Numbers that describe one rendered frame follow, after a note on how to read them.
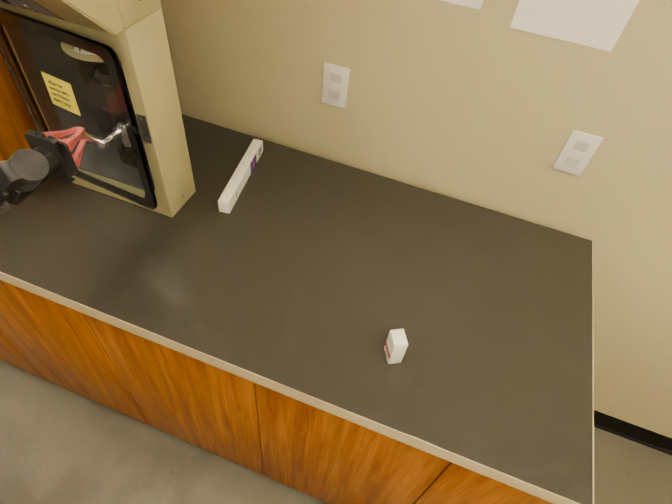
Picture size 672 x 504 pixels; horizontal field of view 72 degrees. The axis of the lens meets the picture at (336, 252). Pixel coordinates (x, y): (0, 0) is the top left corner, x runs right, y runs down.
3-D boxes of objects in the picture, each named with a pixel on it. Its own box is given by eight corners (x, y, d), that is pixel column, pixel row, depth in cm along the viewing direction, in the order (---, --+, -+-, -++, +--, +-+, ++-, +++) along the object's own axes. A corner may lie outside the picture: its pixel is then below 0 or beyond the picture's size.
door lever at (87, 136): (89, 125, 99) (85, 114, 97) (125, 139, 97) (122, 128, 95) (70, 138, 96) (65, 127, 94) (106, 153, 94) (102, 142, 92)
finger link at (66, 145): (93, 123, 93) (59, 149, 87) (103, 152, 98) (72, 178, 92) (64, 113, 94) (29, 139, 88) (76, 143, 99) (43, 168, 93)
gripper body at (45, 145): (59, 136, 86) (29, 159, 81) (78, 178, 94) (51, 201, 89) (30, 126, 87) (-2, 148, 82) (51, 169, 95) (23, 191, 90)
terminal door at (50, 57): (61, 167, 118) (-15, 1, 88) (158, 210, 112) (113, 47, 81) (58, 169, 118) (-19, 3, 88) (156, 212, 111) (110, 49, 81)
